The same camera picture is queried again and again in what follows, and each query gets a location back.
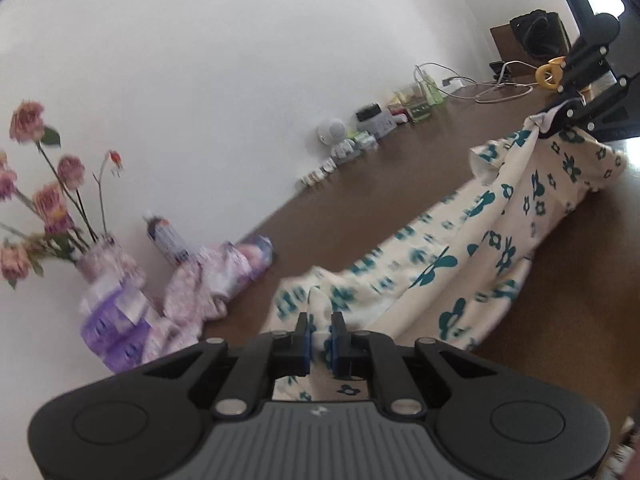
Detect row of small white figurines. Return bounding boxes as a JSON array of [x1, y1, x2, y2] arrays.
[[300, 157, 338, 188]]

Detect brown board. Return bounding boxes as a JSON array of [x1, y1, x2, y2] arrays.
[[490, 12, 573, 68]]

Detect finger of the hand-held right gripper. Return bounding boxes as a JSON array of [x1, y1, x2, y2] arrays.
[[555, 13, 622, 97], [538, 75, 640, 142]]

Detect white round robot figurine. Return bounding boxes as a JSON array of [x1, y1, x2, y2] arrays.
[[317, 117, 362, 166]]

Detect green glass container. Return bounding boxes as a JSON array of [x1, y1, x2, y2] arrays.
[[395, 82, 446, 123]]

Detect plastic drink bottle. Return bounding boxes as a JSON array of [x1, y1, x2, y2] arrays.
[[142, 214, 188, 267]]

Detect white cable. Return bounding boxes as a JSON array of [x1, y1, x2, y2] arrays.
[[415, 62, 536, 106]]

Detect pink mottled vase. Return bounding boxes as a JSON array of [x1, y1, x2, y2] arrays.
[[75, 235, 146, 286]]

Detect dried pink rose bouquet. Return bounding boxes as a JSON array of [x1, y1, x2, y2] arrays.
[[0, 101, 126, 288]]

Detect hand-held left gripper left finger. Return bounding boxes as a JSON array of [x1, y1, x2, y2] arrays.
[[142, 312, 313, 418]]

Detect yellow mug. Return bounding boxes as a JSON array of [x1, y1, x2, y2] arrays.
[[535, 57, 568, 92]]

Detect grey box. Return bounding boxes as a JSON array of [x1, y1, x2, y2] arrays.
[[356, 110, 401, 139]]

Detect cream dress with teal flowers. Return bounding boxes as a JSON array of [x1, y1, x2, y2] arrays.
[[260, 110, 628, 403]]

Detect purple tissue pack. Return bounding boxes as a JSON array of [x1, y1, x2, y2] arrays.
[[80, 280, 151, 333], [82, 310, 167, 374]]

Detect folded pastel towel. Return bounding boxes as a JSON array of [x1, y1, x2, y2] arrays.
[[235, 235, 275, 281]]

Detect small green white packets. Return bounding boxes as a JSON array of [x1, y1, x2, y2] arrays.
[[349, 130, 379, 152]]

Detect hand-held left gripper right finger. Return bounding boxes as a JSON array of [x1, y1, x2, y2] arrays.
[[330, 311, 501, 417]]

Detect pink floral garment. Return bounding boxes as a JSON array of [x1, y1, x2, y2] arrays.
[[160, 242, 256, 341]]

